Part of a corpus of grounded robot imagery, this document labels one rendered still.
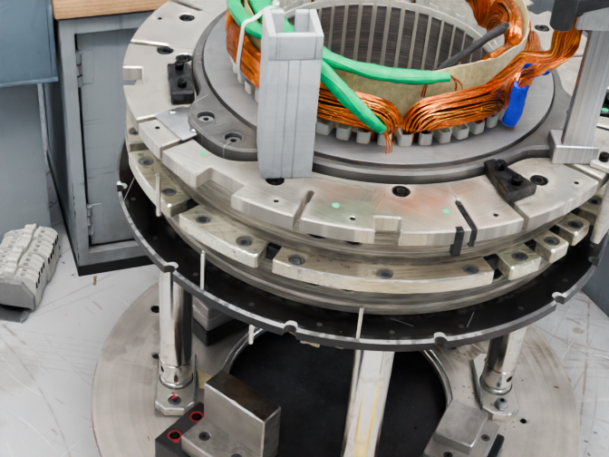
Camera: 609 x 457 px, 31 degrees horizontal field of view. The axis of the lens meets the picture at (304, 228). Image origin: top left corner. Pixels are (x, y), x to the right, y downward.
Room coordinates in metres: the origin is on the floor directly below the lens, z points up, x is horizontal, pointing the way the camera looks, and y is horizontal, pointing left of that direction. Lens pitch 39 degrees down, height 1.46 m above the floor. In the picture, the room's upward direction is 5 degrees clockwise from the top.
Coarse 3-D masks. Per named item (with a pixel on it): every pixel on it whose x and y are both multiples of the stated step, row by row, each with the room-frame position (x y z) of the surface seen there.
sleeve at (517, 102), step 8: (512, 88) 0.55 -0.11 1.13; (520, 88) 0.54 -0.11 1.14; (528, 88) 0.54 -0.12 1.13; (512, 96) 0.54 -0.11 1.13; (520, 96) 0.54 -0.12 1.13; (512, 104) 0.54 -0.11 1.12; (520, 104) 0.54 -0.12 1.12; (512, 112) 0.54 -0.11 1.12; (520, 112) 0.54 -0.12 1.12; (504, 120) 0.55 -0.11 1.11; (512, 120) 0.54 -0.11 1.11
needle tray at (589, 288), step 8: (608, 240) 0.77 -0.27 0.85; (608, 248) 0.77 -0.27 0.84; (608, 256) 0.77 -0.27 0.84; (600, 264) 0.77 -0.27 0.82; (608, 264) 0.76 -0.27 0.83; (600, 272) 0.77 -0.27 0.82; (608, 272) 0.76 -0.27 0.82; (592, 280) 0.77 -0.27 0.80; (600, 280) 0.77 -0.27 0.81; (608, 280) 0.76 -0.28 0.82; (584, 288) 0.78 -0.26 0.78; (592, 288) 0.77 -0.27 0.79; (600, 288) 0.76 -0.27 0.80; (608, 288) 0.76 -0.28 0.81; (592, 296) 0.77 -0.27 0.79; (600, 296) 0.76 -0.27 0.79; (608, 296) 0.75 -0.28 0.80; (600, 304) 0.76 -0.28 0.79; (608, 304) 0.75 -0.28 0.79; (608, 312) 0.75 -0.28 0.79
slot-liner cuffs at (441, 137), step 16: (304, 0) 0.67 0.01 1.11; (320, 0) 0.68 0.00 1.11; (416, 0) 0.69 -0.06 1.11; (480, 32) 0.65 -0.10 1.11; (496, 48) 0.63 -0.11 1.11; (240, 80) 0.57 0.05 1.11; (256, 96) 0.55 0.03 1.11; (320, 128) 0.53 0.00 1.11; (448, 128) 0.53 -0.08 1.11; (464, 128) 0.54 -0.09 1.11; (480, 128) 0.54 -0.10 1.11; (384, 144) 0.52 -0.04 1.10; (400, 144) 0.52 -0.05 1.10
